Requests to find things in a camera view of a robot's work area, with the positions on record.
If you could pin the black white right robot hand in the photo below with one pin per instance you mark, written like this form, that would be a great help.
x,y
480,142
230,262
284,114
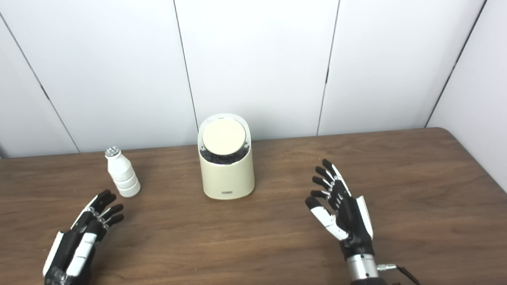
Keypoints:
x,y
352,221

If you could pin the small white plastic bottle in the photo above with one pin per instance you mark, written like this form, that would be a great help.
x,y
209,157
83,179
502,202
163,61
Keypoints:
x,y
123,176

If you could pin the cream-colored round bin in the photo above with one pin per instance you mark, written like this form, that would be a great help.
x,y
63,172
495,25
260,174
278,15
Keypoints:
x,y
227,178

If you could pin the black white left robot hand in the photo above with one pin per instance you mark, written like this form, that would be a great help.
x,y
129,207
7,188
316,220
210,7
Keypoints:
x,y
69,245

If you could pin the cream round bin lid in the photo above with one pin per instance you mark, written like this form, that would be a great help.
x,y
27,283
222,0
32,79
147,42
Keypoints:
x,y
223,136

